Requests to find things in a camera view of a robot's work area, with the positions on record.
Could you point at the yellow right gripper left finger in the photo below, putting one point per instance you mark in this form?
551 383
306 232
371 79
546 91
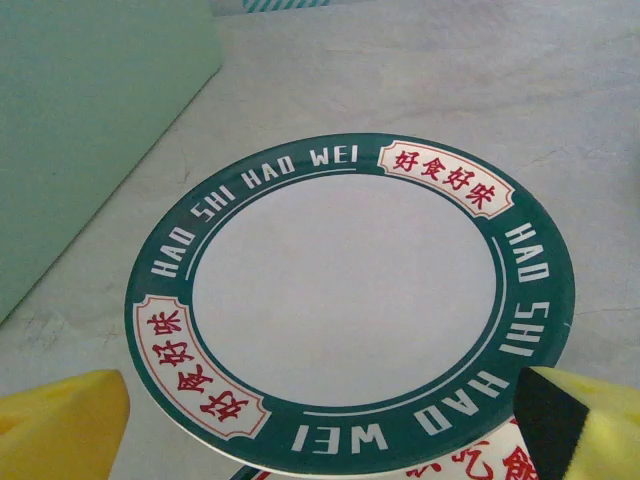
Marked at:
55 430

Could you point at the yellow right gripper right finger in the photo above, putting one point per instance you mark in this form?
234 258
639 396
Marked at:
595 435

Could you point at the plaid patterned backdrop cloth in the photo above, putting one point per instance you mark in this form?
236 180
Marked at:
275 4

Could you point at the sunburst print white plate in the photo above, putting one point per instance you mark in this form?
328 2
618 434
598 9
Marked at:
450 462

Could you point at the green rim lettered plate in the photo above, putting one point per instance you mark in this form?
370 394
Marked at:
340 300

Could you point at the green plastic bin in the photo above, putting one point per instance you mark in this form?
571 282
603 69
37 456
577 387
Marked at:
75 150

